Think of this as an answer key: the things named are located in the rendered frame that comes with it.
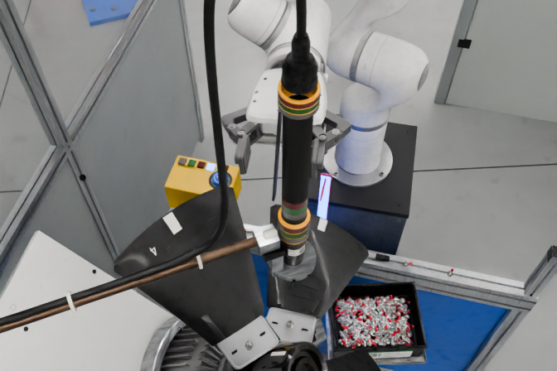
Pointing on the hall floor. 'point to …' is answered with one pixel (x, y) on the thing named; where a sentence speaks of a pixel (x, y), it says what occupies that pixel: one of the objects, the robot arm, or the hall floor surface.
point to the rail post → (496, 339)
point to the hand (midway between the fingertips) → (278, 162)
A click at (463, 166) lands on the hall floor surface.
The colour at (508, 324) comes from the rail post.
